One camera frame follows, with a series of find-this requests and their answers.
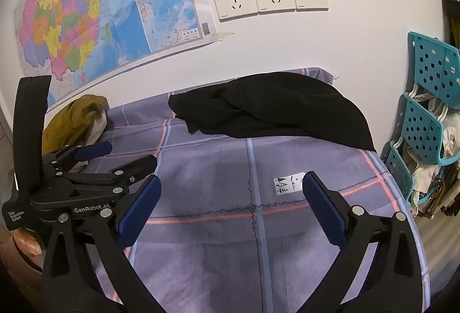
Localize person's left hand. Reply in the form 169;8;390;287
12;230;45;257

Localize beige crumpled clothes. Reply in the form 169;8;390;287
408;94;460;218

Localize small black device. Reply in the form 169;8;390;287
442;0;460;17

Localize white sheet label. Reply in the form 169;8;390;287
275;173;306;196

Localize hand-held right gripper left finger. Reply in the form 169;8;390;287
39;174;169;313

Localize purple plaid bed sheet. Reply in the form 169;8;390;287
83;67;432;313

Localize teal perforated plastic rack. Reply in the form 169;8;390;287
381;31;460;206

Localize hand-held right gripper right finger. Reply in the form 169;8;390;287
284;171;423;313

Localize mustard yellow garment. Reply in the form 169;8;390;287
42;95;110;170

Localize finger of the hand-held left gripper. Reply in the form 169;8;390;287
42;141;113;174
57;154;159;196

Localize black garment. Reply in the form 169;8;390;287
168;72;377;152

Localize colourful wall map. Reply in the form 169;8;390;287
14;0;216;109

